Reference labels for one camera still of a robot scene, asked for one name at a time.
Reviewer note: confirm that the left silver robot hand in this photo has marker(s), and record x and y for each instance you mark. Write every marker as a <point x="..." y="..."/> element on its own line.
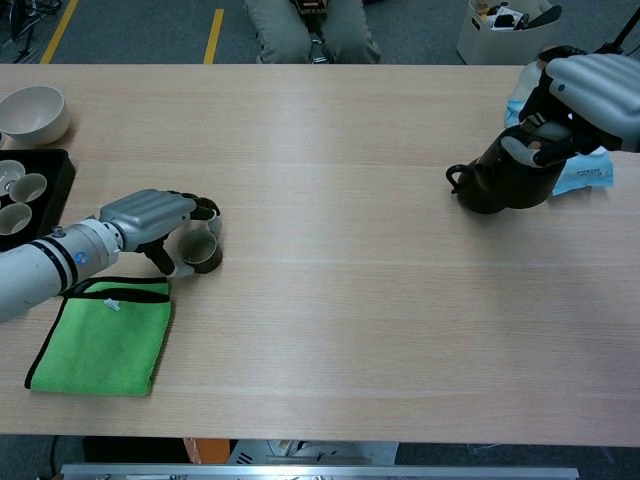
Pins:
<point x="145" y="215"/>

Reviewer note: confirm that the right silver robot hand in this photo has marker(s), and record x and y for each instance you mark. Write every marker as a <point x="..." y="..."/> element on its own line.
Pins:
<point x="600" y="95"/>

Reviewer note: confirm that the dark teacup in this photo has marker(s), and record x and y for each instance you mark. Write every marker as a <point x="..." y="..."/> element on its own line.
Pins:
<point x="200" y="247"/>

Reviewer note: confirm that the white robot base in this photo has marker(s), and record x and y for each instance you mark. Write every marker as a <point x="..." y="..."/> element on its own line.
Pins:
<point x="320" y="452"/>

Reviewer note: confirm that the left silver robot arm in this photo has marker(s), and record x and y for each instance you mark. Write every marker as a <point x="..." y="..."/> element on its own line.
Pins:
<point x="45" y="265"/>

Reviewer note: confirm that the small beige teacup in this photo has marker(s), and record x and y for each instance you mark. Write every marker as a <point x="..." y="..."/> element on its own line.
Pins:
<point x="29" y="187"/>
<point x="14" y="219"/>

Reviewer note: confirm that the black tripod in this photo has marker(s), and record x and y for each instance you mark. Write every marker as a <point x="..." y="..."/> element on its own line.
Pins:
<point x="625" y="30"/>

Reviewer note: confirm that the blue wet wipes pack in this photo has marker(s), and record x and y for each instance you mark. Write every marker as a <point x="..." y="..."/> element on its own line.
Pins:
<point x="590" y="172"/>

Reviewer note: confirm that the black tray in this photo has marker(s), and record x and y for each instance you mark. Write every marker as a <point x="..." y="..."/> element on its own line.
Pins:
<point x="55" y="190"/>

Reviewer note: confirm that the black paddle tool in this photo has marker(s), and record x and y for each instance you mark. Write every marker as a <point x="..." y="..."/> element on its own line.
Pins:
<point x="542" y="15"/>

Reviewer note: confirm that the white storage box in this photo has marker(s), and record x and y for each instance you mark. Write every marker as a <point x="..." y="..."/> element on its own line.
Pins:
<point x="500" y="45"/>

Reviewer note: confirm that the green cloth with black edge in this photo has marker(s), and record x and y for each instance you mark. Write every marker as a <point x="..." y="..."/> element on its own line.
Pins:
<point x="100" y="345"/>

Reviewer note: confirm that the beige bowl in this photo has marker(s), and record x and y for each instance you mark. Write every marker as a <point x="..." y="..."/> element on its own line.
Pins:
<point x="30" y="117"/>

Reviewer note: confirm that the dark pitcher with beige inside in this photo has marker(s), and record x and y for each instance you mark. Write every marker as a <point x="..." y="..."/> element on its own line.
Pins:
<point x="465" y="199"/>

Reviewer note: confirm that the seated person in grey trousers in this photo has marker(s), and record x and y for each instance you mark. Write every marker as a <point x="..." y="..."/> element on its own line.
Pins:
<point x="280" y="35"/>

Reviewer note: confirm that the aluminium rail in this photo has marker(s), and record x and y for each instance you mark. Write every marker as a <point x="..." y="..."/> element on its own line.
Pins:
<point x="320" y="472"/>

